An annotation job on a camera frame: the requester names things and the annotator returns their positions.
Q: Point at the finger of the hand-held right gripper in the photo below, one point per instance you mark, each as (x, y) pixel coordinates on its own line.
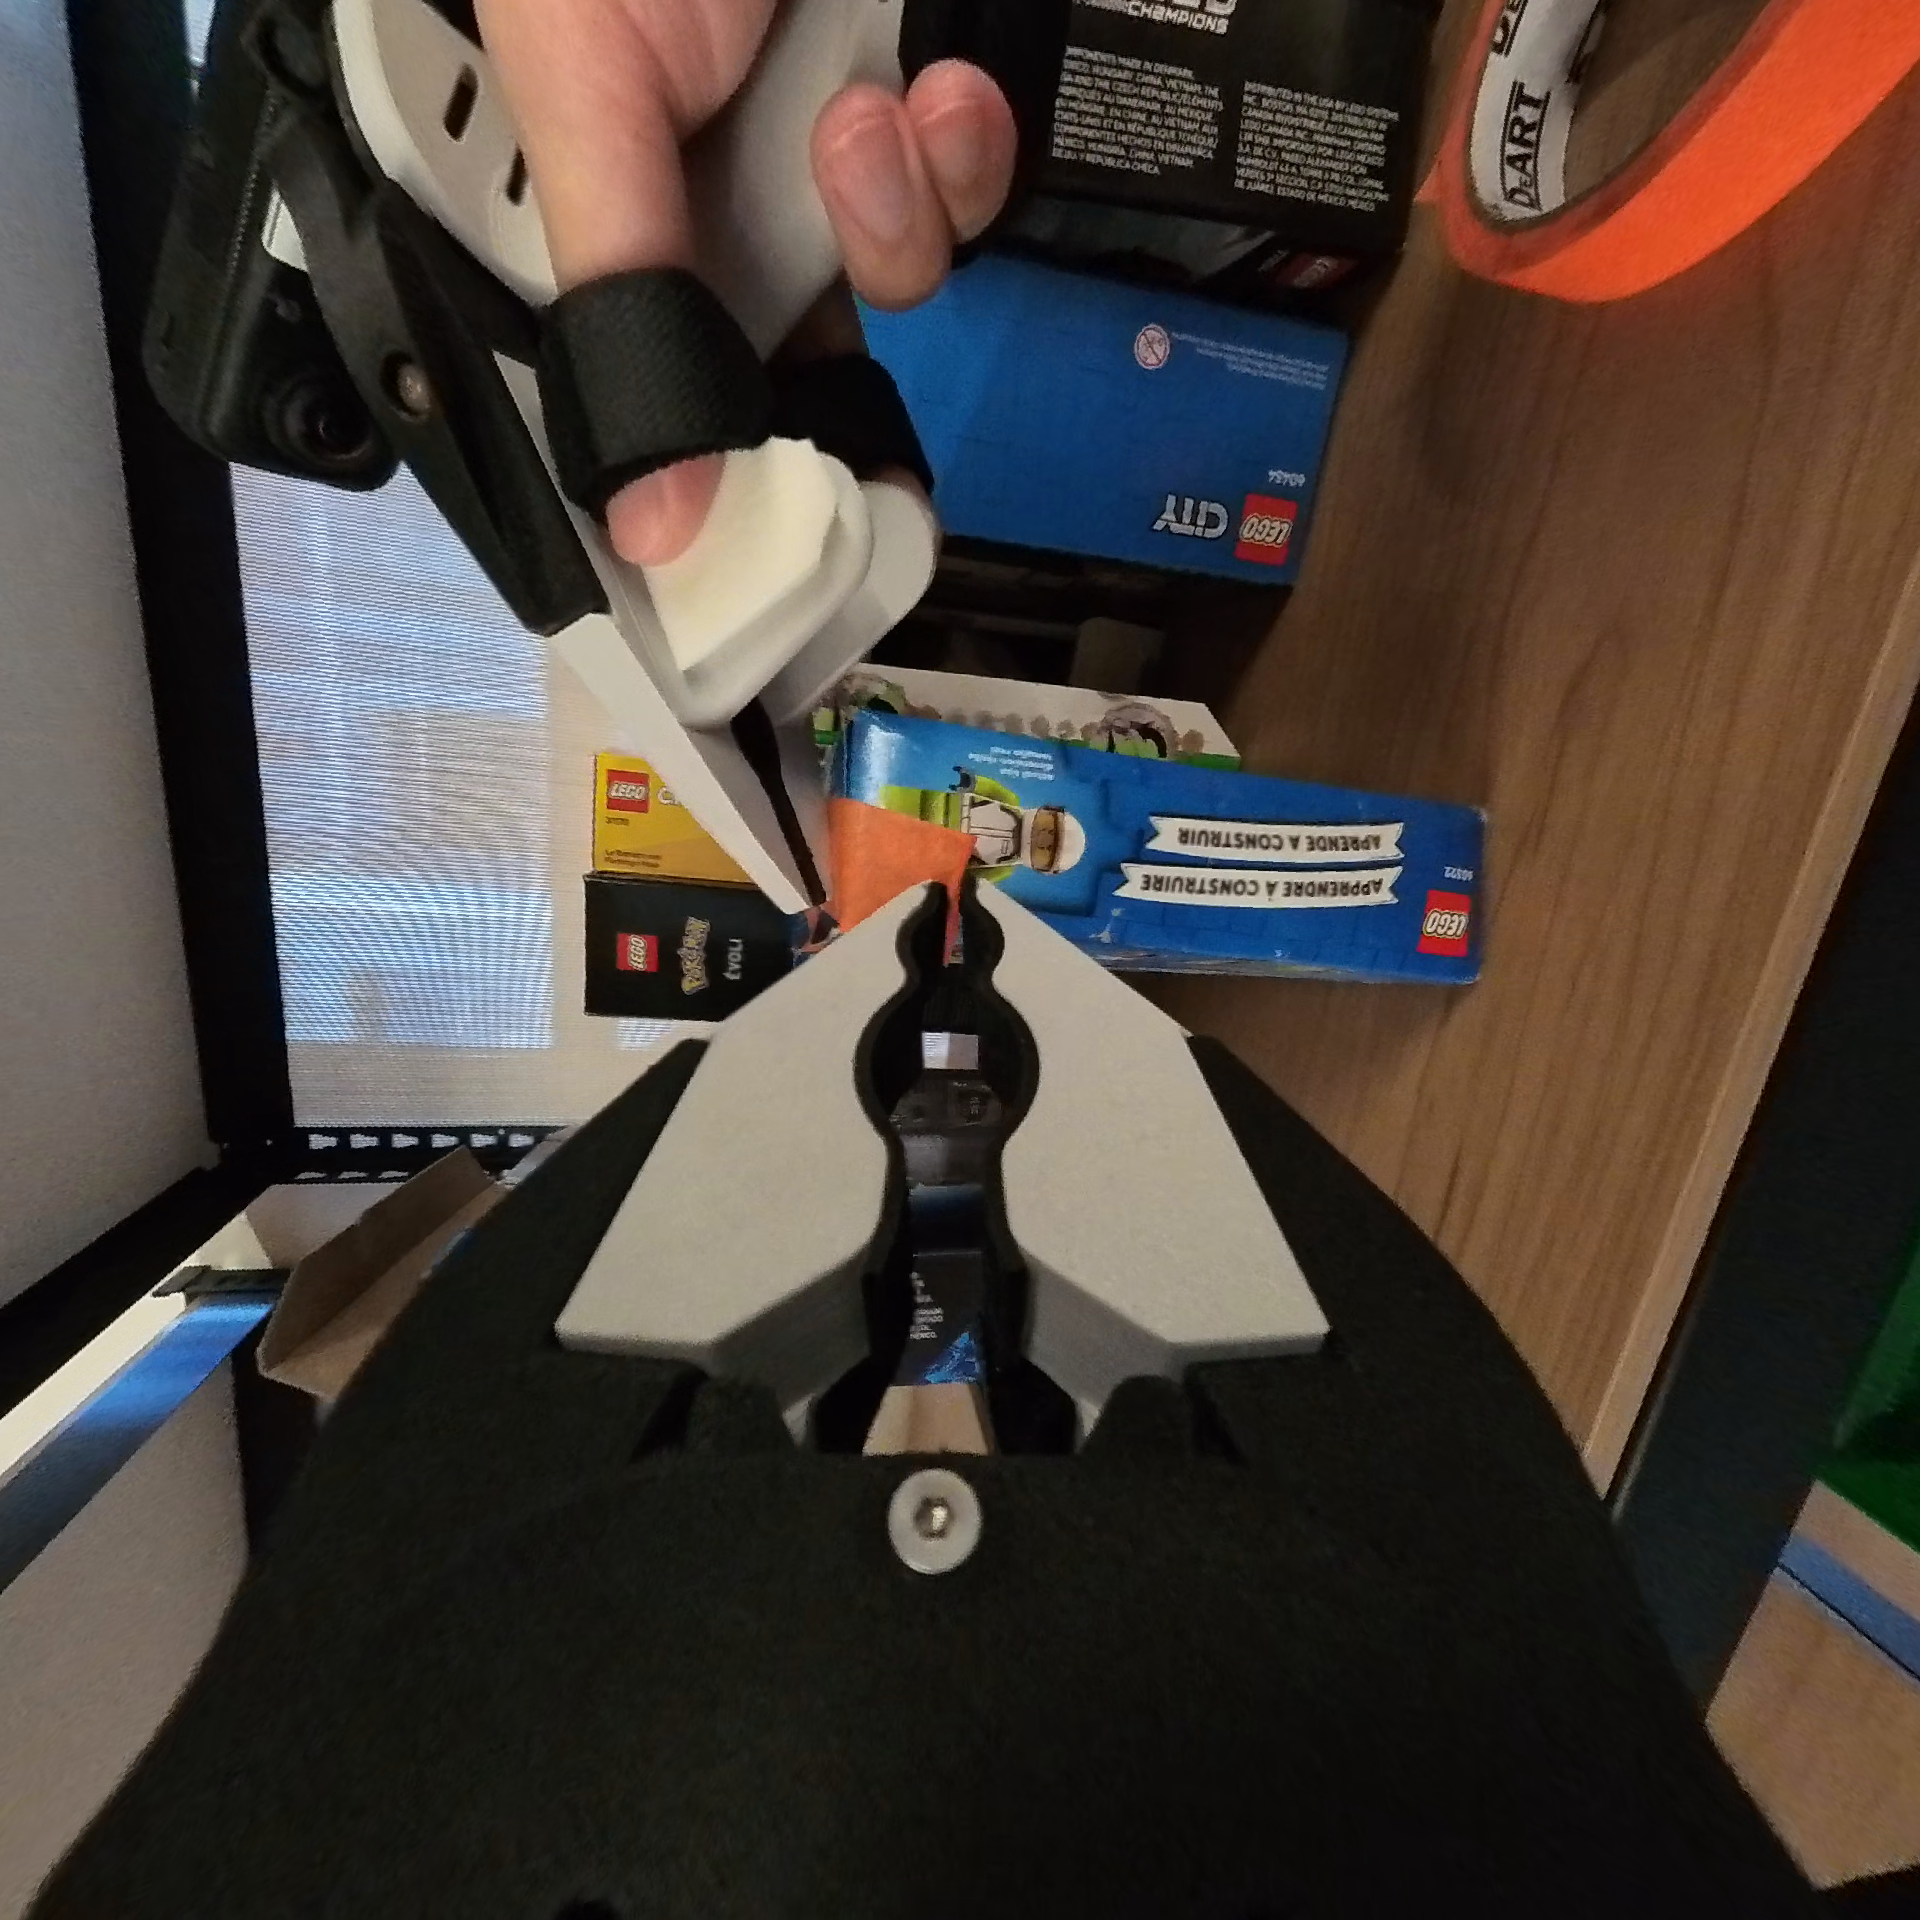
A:
(674, 750)

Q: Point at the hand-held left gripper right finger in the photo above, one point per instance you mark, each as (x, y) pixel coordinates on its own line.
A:
(1154, 1200)

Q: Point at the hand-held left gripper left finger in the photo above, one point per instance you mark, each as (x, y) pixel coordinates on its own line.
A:
(721, 1200)

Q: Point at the small blue toy car box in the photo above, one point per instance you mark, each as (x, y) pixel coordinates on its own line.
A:
(1277, 900)

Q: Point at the orange tape roll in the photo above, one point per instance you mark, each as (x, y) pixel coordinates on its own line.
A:
(1651, 247)

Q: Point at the person's right hand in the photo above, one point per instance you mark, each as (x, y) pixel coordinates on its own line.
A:
(662, 135)

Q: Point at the yellow toy box brown side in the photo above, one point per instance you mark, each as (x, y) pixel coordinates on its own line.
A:
(646, 819)

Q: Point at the black box yellow logo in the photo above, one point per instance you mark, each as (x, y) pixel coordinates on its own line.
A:
(662, 960)

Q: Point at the open brown cardboard box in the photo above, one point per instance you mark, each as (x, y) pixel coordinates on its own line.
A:
(376, 1275)

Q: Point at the large blue toy box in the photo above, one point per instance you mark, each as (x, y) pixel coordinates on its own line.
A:
(1050, 422)

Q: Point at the black racing toy box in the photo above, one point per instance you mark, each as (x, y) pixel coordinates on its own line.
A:
(1201, 135)

